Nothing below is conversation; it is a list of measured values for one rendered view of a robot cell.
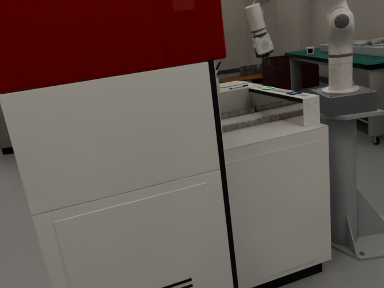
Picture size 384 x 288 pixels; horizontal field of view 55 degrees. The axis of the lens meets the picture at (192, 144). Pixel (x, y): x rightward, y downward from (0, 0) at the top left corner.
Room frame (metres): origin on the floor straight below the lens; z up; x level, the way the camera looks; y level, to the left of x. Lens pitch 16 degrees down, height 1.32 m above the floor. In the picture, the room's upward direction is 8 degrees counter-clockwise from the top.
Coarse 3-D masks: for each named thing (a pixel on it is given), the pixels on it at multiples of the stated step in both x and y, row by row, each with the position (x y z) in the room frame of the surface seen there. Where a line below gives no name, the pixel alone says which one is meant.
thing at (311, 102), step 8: (256, 88) 2.21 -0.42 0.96; (296, 96) 1.81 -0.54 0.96; (304, 96) 1.80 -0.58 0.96; (312, 96) 1.75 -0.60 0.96; (304, 104) 1.73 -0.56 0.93; (312, 104) 1.74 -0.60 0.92; (304, 112) 1.73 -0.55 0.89; (312, 112) 1.74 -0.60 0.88; (304, 120) 1.73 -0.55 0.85; (312, 120) 1.74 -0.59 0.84
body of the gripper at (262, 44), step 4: (256, 36) 2.10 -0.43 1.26; (260, 36) 2.08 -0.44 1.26; (264, 36) 2.09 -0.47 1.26; (268, 36) 2.10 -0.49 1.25; (256, 40) 2.08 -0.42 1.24; (260, 40) 2.09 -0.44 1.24; (264, 40) 2.09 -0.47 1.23; (268, 40) 2.10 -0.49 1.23; (256, 44) 2.08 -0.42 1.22; (260, 44) 2.09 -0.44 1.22; (264, 44) 2.09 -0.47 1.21; (268, 44) 2.10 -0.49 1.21; (272, 44) 2.11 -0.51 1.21; (256, 48) 2.09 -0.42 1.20; (260, 48) 2.09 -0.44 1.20; (264, 48) 2.09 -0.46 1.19; (268, 48) 2.10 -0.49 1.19; (272, 48) 2.11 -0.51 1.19; (260, 52) 2.09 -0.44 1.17; (264, 52) 2.09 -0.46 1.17
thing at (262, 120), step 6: (276, 114) 1.93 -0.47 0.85; (252, 120) 1.88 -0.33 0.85; (258, 120) 1.89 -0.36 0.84; (264, 120) 1.90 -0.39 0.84; (270, 120) 1.91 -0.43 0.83; (276, 120) 1.92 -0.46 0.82; (222, 126) 1.83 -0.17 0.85; (228, 126) 1.84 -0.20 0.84; (234, 126) 1.85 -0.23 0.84; (240, 126) 1.86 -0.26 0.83; (246, 126) 1.87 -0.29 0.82; (222, 132) 1.83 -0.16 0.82
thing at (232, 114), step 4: (248, 108) 2.19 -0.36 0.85; (252, 108) 2.18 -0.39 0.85; (228, 112) 2.15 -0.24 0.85; (232, 112) 2.14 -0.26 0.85; (236, 112) 2.15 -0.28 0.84; (240, 112) 2.16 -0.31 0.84; (244, 112) 2.17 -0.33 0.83; (248, 112) 2.17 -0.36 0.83; (252, 112) 2.18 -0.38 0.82; (224, 116) 2.13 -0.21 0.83; (228, 116) 2.13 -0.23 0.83; (232, 116) 2.14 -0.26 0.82
